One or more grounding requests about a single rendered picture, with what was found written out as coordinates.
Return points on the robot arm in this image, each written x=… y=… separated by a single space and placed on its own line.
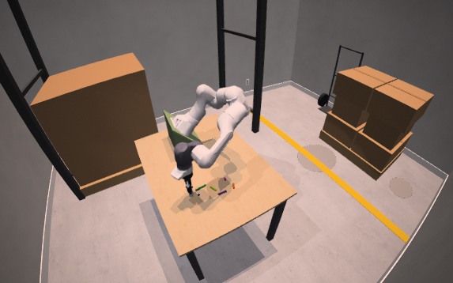
x=226 y=123

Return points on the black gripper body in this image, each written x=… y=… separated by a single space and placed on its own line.
x=187 y=177

